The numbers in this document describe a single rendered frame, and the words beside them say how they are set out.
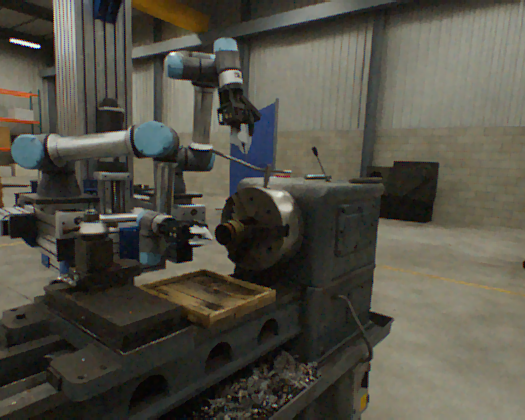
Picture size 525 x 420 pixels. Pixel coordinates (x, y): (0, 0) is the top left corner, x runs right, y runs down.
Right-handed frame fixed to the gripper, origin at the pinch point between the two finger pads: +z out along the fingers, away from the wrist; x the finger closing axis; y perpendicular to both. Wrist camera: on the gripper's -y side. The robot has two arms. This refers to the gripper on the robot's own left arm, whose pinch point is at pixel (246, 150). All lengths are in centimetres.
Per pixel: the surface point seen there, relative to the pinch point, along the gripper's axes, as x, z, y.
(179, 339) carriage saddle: 4, 49, 40
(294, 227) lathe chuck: 2.0, 27.6, -16.9
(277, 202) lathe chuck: 0.2, 18.0, -11.8
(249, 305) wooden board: -1.2, 48.8, 9.0
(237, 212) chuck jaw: -13.9, 19.0, -5.8
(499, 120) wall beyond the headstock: -46, -139, -1008
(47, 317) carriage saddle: -28, 40, 55
